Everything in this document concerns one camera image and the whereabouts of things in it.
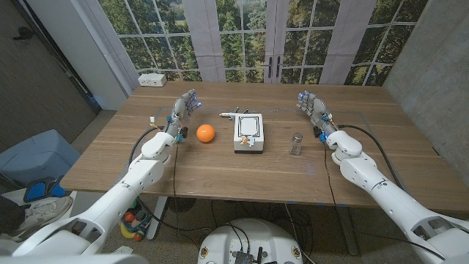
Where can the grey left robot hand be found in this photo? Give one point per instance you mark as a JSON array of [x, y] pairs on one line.
[[179, 110]]

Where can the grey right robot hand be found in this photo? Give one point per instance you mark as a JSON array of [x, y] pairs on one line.
[[318, 110]]

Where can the orange brown puzzle piece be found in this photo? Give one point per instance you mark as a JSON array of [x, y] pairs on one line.
[[243, 139]]

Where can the white blue puzzle piece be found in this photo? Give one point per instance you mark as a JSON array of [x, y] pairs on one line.
[[251, 141]]

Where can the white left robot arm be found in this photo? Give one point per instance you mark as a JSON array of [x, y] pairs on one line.
[[121, 190]]

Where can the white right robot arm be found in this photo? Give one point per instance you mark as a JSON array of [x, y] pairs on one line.
[[384, 190]]

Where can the glass salt shaker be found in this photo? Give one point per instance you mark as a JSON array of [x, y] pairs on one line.
[[295, 144]]

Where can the orange fruit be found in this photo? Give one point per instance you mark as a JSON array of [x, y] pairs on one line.
[[205, 133]]

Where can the white power strip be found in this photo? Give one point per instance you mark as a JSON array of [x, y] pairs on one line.
[[152, 79]]

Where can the white toy airplane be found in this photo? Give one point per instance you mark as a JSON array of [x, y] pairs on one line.
[[228, 115]]

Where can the printed window backdrop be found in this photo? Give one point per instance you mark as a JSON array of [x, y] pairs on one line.
[[238, 36]]

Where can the black round fan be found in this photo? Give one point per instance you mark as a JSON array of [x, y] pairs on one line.
[[181, 204]]

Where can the green toy ball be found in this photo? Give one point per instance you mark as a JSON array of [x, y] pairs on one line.
[[133, 204]]

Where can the white table leg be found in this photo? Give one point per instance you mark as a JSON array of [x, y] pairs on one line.
[[158, 216]]

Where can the red toy ball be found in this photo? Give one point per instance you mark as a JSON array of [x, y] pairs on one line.
[[129, 217]]

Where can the blue toy basket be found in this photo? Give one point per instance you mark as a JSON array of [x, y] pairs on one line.
[[143, 223]]

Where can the grey table leg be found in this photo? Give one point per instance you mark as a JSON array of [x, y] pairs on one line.
[[348, 231]]

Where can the yellow toy banana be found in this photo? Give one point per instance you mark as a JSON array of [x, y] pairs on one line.
[[126, 232]]

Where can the small orange toy ball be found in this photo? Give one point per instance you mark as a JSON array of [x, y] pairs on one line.
[[138, 237]]

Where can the white robot torso base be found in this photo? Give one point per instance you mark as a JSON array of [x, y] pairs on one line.
[[253, 238]]

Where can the grey blue storage bin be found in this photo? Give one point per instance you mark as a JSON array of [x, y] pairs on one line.
[[36, 157]]

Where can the white paper sheet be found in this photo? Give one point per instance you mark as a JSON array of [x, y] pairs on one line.
[[122, 250]]

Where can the white grey sneaker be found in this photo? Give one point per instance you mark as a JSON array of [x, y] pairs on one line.
[[44, 212]]

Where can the white box with black frame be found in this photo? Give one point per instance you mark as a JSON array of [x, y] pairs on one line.
[[249, 126]]

